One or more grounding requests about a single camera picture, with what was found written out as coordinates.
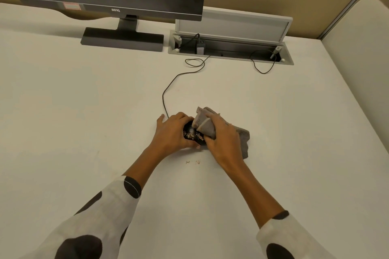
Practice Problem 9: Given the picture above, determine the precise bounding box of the person's right hand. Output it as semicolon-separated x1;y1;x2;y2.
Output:
203;113;244;173

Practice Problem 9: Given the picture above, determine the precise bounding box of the person's left hand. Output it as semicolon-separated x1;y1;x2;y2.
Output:
148;112;202;159

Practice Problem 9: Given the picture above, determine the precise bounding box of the black computer mouse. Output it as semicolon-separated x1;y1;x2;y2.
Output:
182;120;208;146

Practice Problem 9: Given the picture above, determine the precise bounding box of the grey cleaning cloth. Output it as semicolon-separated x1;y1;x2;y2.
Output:
194;106;252;160

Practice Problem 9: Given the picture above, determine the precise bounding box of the person's left forearm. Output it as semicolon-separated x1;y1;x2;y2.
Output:
29;146;171;259

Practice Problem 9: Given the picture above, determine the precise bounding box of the person's right forearm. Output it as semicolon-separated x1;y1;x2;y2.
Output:
216;159;337;259

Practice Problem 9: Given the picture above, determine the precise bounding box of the black monitor stand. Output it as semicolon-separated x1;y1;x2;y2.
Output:
80;14;165;53

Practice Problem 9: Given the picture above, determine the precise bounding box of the pink sticker label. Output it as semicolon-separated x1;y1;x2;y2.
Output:
62;1;83;11

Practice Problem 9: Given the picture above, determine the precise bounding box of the white rounded desk divider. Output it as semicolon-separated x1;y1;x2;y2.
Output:
321;0;389;154

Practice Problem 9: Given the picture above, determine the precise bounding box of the black mouse cable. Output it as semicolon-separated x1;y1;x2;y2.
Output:
162;54;211;118

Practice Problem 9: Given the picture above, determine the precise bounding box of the thin black looped cable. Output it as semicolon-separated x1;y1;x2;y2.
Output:
249;49;278;75

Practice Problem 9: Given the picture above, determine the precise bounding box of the grey desk cable tray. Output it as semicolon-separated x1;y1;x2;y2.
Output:
168;29;295;66

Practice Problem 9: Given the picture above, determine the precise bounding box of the short black cable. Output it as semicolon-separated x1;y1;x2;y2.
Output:
181;33;201;47

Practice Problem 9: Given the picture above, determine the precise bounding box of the white cable tray lid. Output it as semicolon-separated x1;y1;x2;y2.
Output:
175;6;293;42

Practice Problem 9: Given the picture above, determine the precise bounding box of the silver partition post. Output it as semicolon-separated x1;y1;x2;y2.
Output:
316;0;389;40

